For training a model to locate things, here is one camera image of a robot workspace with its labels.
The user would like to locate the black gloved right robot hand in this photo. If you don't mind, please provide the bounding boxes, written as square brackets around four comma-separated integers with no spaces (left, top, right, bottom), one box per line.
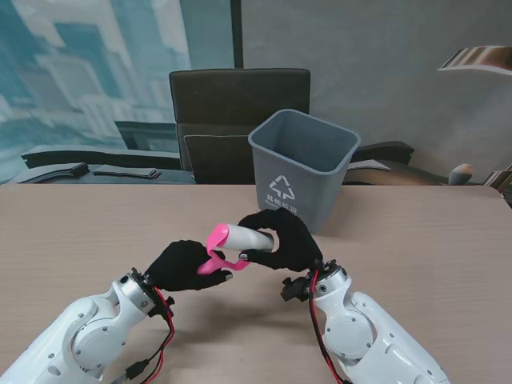
[238,207,323,274]

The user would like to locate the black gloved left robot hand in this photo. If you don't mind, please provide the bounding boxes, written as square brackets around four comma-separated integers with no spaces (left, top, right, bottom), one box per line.
[143,239,234,293]

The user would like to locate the white lint roll refill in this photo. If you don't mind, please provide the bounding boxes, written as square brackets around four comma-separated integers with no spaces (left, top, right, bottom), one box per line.
[222,224,278,253]

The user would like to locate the pink lint roller handle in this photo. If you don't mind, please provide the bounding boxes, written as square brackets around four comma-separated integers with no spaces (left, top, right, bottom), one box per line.
[196,222,251,276]

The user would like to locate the grey plastic waste bin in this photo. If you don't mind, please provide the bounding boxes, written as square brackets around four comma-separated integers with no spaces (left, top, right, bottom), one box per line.
[247,108,362,235]

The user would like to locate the black armrest chair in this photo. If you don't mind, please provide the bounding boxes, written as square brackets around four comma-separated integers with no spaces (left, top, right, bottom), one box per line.
[346,140,453,186]

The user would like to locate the dark brown office chair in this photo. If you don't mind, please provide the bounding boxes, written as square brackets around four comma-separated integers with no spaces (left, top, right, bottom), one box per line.
[168,68,312,186]

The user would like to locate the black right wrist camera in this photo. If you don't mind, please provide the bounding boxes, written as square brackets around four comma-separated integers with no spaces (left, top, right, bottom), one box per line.
[281,276,311,303]

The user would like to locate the red and black cable bundle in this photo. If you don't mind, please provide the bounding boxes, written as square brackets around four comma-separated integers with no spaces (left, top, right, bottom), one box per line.
[307,270,353,384]
[119,286,177,384]

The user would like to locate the flat black strap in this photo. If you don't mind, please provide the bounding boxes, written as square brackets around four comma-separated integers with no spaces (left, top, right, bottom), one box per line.
[92,168,162,179]

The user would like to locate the black strap buckle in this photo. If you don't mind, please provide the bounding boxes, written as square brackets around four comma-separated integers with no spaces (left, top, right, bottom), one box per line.
[59,162,90,178]

